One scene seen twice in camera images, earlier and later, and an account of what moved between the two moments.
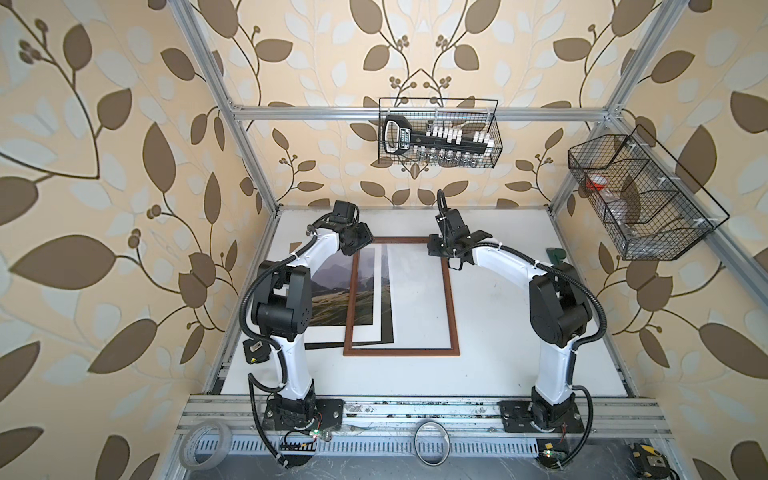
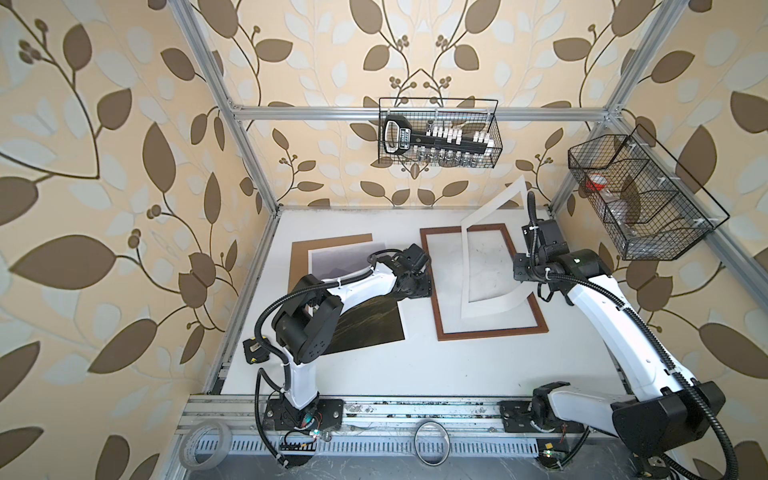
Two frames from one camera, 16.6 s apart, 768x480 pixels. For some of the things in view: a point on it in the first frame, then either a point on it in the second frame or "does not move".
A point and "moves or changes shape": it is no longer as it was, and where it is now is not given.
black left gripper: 366,237 → 426,288
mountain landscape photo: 331,290 moves or changes shape
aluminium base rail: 416,427 does not move
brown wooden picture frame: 453,351 → 534,304
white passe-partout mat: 365,333 → 505,298
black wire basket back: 439,132 does not move
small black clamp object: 256,351 does not move
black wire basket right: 650,206 does not move
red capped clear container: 597,182 does not move
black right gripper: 432,245 → 518,259
